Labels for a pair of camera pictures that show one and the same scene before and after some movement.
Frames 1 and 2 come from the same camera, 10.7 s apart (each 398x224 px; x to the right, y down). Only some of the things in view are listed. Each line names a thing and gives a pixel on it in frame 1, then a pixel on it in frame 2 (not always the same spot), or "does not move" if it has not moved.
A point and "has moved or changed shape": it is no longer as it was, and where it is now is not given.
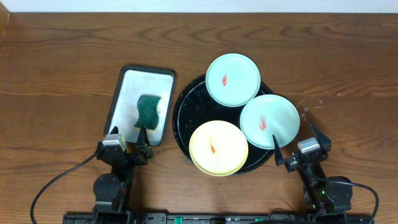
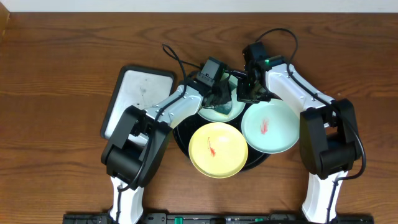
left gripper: [130, 157] -> [219, 98]
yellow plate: [218, 148] does not move
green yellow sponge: [148, 109] -> [224, 108]
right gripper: [292, 165] -> [241, 84]
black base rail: [217, 218] does not move
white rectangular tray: [134, 81] does not move
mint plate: [267, 115] does not move
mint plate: [232, 79] has moved or changed shape
